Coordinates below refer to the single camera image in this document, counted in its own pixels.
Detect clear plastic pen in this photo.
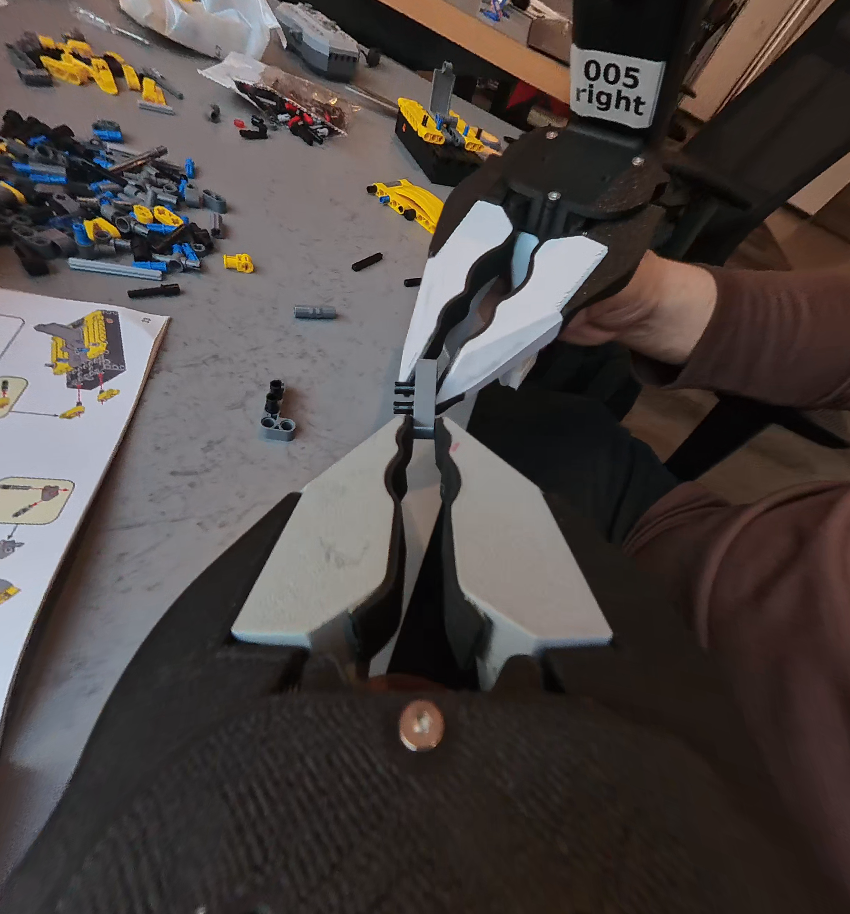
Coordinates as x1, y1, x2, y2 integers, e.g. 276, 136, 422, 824
70, 2, 152, 45

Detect grey motor block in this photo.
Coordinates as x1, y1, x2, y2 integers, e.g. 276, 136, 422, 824
275, 0, 362, 81

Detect open instruction booklet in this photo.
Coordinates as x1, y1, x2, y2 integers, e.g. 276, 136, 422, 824
0, 282, 172, 797

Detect person's legs in black pants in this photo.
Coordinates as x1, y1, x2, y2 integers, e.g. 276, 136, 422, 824
468, 343, 683, 547

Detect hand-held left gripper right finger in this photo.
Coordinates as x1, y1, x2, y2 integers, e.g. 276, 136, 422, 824
432, 416, 615, 692

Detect yellow curved panel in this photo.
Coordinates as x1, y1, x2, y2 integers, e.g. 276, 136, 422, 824
366, 178, 445, 234

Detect person's right hand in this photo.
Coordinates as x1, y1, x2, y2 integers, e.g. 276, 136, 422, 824
559, 250, 719, 365

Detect yellow and black model assembly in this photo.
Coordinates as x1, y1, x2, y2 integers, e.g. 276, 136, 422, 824
394, 62, 506, 188

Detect crumpled white plastic bag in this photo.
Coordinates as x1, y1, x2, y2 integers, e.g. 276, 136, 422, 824
118, 0, 277, 60

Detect dark grey L-shaped beam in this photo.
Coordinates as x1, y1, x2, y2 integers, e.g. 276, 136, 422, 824
258, 380, 298, 442
392, 358, 441, 438

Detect person's brown sweater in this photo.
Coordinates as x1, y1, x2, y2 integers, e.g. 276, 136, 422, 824
623, 467, 850, 914

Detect clear bag of black pieces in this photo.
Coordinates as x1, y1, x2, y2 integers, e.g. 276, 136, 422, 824
197, 53, 362, 146

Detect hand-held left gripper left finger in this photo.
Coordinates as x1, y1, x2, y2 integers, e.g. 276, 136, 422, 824
229, 416, 415, 654

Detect pile of mixed small pieces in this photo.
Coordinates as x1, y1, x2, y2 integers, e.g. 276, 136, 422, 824
0, 109, 228, 279

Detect pile of yellow beam pieces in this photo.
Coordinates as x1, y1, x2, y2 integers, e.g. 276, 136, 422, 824
6, 30, 185, 115

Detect grey desk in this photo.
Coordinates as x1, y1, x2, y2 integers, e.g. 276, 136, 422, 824
0, 0, 526, 886

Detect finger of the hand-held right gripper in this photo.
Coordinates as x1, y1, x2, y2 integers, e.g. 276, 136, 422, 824
398, 200, 517, 388
434, 232, 610, 409

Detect person's right forearm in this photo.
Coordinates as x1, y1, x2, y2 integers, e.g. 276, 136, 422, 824
671, 260, 850, 447

